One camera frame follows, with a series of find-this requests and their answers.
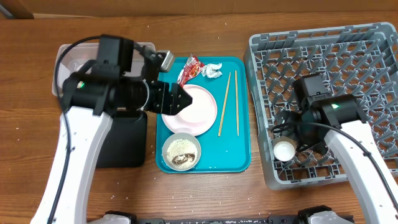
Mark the white large plate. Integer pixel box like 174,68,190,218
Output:
161,84,218,136

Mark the red snack wrapper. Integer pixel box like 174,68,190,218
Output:
177,54,205,86

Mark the white tissue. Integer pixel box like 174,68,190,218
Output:
201,63,222,78

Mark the wooden chopstick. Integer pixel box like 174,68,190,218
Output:
218,72,231,137
234,70,239,136

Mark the grey bowl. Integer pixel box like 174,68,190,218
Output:
162,133,201,172

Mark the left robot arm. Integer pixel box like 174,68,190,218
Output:
32,34,192,223

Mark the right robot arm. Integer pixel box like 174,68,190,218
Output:
271,73,397,223

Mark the black food waste tray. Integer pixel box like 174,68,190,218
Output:
96,111,147,168

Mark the grey dishwasher rack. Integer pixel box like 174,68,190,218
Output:
244,22,397,190

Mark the white cup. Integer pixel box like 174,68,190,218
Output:
272,136,297,162

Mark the teal plastic tray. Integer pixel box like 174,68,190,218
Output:
155,56,252,174

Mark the brown food scrap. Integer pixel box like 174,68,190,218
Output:
172,153,196,165

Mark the clear plastic bin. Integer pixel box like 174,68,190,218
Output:
57,42,144,95

